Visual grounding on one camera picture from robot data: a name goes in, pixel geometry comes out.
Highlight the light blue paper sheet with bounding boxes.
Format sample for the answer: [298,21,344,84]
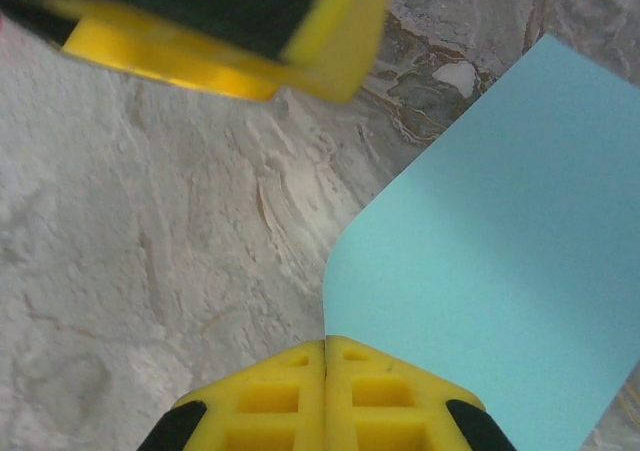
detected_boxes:
[322,33,640,451]

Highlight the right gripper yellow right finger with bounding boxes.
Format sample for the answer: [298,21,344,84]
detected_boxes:
[323,334,519,451]

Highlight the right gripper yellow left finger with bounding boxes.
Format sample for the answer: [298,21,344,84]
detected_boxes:
[137,338,327,451]

